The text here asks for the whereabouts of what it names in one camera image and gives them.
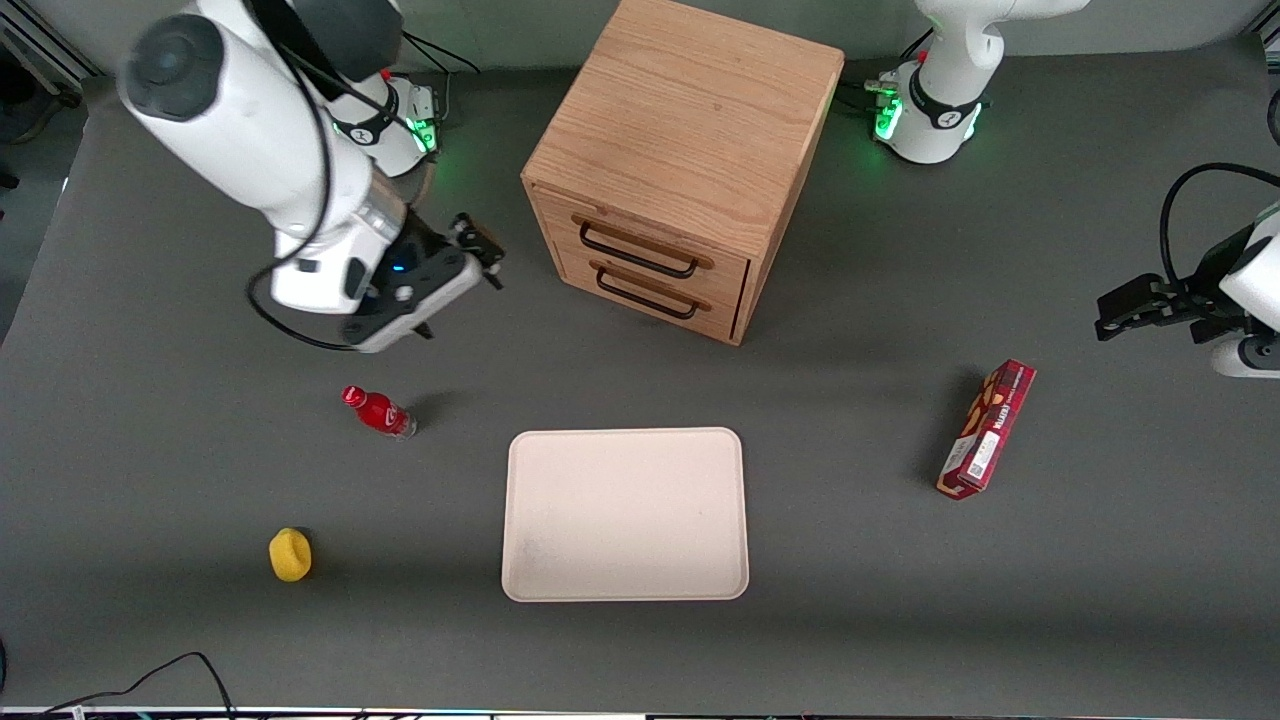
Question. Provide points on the red snack box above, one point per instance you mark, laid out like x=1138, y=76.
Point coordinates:
x=985, y=435

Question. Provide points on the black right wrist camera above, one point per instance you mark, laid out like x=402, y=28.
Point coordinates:
x=476, y=238

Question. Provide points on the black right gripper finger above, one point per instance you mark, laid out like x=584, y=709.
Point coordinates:
x=492, y=277
x=425, y=331

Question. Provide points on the wooden drawer cabinet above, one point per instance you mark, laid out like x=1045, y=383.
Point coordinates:
x=690, y=110

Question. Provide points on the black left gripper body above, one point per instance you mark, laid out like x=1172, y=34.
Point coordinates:
x=1196, y=297

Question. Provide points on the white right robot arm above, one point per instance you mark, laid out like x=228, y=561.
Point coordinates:
x=250, y=130

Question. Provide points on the aluminium frame rail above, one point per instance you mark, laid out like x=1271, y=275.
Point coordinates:
x=30, y=45

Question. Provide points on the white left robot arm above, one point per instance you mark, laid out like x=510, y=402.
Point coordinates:
x=945, y=100

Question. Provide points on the yellow lemon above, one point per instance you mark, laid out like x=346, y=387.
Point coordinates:
x=290, y=556

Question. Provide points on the aluminium frame corner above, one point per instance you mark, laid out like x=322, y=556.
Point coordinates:
x=1270, y=38

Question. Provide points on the red plastic bottle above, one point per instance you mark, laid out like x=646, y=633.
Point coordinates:
x=380, y=412

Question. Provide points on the beige rectangular tray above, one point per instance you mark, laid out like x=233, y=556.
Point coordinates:
x=625, y=515

